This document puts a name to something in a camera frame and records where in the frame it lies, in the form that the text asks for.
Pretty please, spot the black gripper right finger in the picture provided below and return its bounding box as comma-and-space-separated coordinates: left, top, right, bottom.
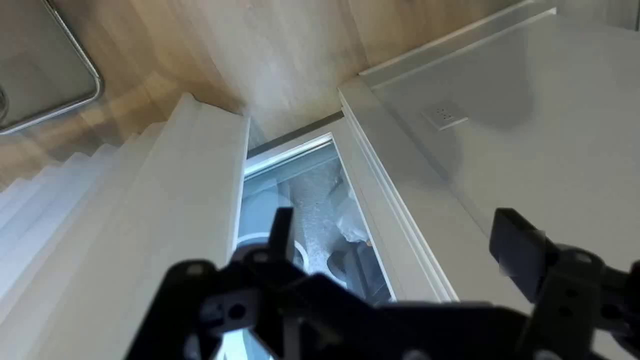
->
488, 206, 640, 360

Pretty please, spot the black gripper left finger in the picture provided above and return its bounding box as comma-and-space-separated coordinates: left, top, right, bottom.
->
127, 206, 376, 360

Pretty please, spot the white glass patio door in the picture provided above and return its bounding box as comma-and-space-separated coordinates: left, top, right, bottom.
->
232, 130, 396, 360

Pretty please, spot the white vertical curtain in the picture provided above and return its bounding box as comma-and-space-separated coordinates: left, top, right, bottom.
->
0, 93, 253, 360

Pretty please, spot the tan woven cantilever chair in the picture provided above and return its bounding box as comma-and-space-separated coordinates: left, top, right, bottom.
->
0, 0, 104, 141

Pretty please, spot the white door frame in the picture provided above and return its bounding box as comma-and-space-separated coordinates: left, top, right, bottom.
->
339, 77, 463, 306

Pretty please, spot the white wall outlet plate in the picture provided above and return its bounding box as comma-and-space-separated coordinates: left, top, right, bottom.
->
422, 98, 473, 132

